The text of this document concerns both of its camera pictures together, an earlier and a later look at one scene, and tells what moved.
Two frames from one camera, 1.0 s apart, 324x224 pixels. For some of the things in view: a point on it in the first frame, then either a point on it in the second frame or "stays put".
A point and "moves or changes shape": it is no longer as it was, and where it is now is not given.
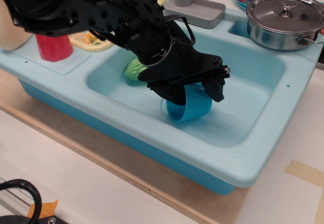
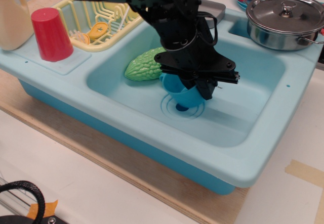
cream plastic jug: (12, 36) stays put
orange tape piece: (47, 209) stays put
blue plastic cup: (198, 102) moves or changes shape
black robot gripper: (168, 56) to (192, 53)
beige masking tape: (306, 172) stays put
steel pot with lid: (283, 21) stays put
